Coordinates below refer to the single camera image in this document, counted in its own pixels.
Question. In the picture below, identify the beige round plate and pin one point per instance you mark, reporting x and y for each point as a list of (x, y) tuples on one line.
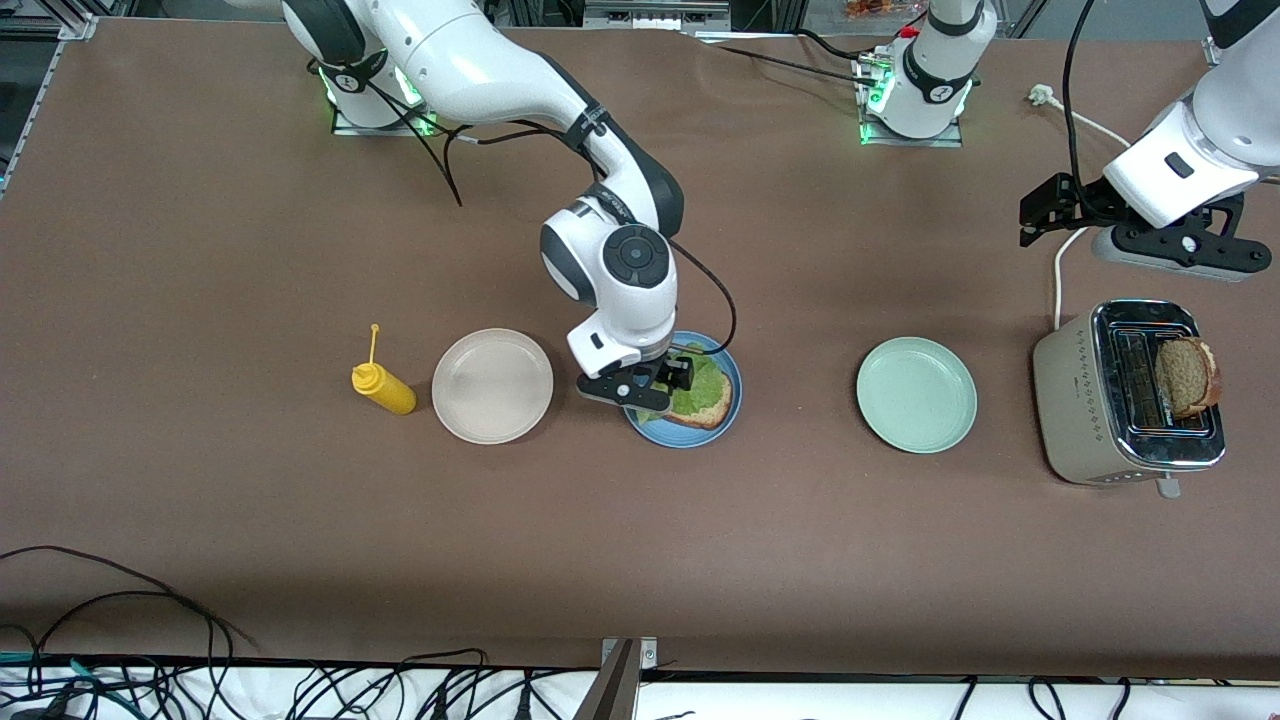
[(492, 386)]

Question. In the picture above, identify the aluminium frame corner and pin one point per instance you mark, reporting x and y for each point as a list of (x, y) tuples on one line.
[(1213, 52)]

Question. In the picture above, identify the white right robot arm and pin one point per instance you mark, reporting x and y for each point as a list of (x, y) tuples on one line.
[(480, 70)]

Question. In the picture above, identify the aluminium bracket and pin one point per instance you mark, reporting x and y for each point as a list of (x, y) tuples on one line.
[(620, 680)]

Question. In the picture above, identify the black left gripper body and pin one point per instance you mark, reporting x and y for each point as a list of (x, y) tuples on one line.
[(1084, 203)]

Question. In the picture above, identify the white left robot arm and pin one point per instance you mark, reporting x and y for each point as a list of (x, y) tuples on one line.
[(1180, 170)]

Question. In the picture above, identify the brown bread slice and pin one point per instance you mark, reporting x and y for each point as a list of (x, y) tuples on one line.
[(712, 414), (1188, 378)]

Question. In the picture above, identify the beige chrome toaster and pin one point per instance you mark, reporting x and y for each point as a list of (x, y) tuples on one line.
[(1075, 400)]

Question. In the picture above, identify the blue round plate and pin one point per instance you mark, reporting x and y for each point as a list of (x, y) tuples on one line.
[(690, 438)]

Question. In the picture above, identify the light green round plate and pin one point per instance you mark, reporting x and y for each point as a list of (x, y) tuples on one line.
[(916, 394)]

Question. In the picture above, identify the yellow mustard squeeze bottle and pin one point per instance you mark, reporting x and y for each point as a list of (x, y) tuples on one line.
[(390, 393)]

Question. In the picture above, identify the green lettuce leaf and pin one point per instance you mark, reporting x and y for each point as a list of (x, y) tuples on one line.
[(705, 395)]

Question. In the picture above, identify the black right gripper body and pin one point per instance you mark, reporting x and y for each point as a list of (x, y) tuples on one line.
[(668, 367)]

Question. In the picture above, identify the grey power strip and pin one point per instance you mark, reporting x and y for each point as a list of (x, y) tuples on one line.
[(655, 15)]

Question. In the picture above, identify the aluminium frame rail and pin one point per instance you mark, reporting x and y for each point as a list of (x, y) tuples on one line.
[(75, 25)]

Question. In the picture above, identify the orange packet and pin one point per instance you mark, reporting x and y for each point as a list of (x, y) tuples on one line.
[(875, 8)]

